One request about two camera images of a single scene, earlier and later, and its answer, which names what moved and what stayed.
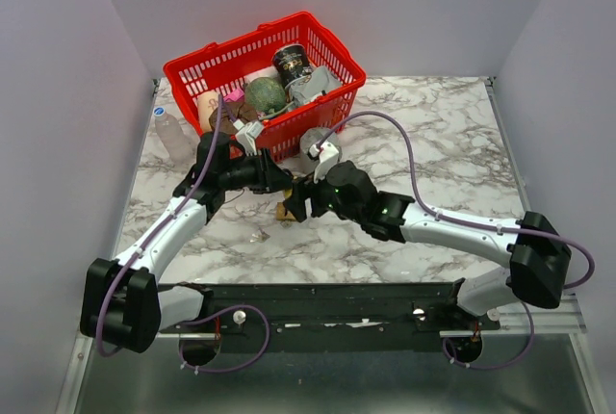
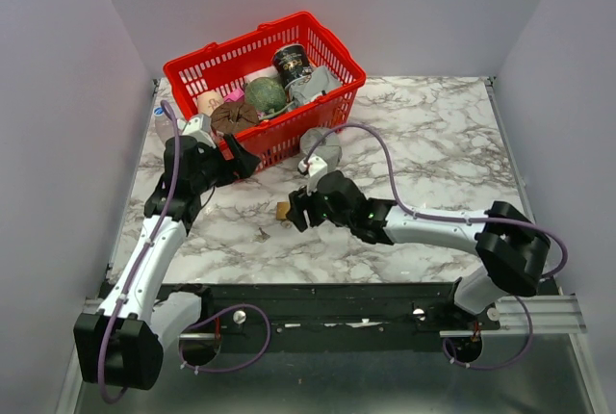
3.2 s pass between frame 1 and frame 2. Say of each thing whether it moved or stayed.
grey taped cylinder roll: stayed
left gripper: moved
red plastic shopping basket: stayed
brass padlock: stayed
